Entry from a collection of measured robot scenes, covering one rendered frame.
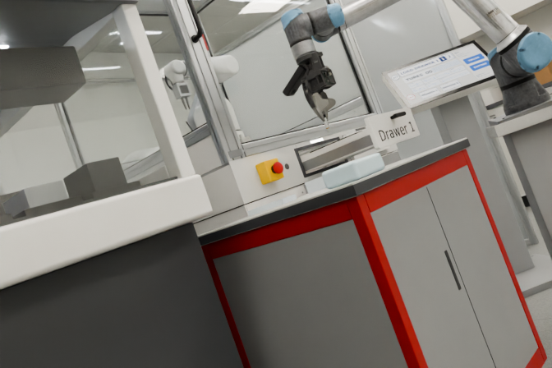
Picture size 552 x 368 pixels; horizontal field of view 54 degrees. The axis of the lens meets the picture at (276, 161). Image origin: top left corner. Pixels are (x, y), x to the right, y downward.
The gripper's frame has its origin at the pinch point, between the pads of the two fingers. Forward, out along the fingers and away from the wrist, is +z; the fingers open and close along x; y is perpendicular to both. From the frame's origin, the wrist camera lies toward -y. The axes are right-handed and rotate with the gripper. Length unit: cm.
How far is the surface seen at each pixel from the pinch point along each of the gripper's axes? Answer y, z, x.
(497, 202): 4, 57, 121
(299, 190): -23.8, 19.3, 7.9
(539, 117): 51, 23, 40
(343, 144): -3.4, 9.8, 13.0
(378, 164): 29.2, 19.7, -32.2
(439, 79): 1, -9, 115
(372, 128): 10.3, 8.5, 10.0
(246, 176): -25.9, 9.2, -14.2
